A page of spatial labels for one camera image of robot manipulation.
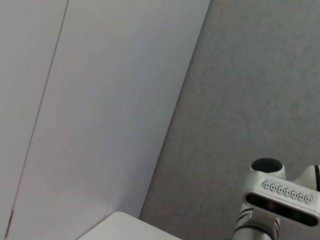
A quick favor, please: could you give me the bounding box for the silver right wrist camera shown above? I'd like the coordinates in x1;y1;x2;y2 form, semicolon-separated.
241;172;320;227

